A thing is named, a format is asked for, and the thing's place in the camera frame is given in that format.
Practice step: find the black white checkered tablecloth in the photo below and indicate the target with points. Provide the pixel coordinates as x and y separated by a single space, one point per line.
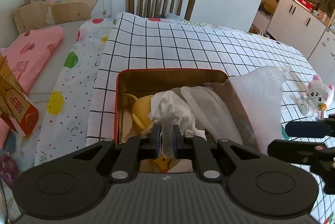
133 42

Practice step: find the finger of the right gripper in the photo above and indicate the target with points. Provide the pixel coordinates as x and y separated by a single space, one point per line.
311 129
317 156

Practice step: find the cotton swab pack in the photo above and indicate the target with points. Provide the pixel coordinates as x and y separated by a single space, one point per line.
306 107

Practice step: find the white polka dot cloth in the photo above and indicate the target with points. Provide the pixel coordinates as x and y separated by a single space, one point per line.
65 123

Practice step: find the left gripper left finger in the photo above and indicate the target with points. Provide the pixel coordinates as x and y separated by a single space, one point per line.
135 150

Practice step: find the large white plastic bag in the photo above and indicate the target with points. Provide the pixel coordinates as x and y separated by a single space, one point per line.
260 92

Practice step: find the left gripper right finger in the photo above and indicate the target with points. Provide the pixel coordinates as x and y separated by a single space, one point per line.
200 152

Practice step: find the cardboard box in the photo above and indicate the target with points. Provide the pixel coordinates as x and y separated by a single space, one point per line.
39 14

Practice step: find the yellow plush toy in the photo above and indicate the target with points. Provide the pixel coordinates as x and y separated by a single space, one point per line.
140 111

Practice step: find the orange liquid bottle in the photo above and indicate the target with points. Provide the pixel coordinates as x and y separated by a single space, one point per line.
16 108

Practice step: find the white blue drawstring pouch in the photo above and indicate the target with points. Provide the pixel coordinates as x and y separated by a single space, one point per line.
211 115

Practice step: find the light blue cloth on chair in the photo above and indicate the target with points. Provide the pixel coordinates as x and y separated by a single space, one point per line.
172 16

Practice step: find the red tin box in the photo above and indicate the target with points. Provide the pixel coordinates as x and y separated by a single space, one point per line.
151 81

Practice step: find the pink folded cloth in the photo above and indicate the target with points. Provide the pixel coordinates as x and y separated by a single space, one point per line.
26 57

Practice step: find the white cabinet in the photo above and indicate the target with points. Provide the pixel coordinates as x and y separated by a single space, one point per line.
297 23

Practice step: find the white pink plush toy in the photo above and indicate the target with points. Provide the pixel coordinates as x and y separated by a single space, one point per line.
319 96

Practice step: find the white mesh cloth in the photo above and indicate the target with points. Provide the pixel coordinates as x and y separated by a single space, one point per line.
167 103

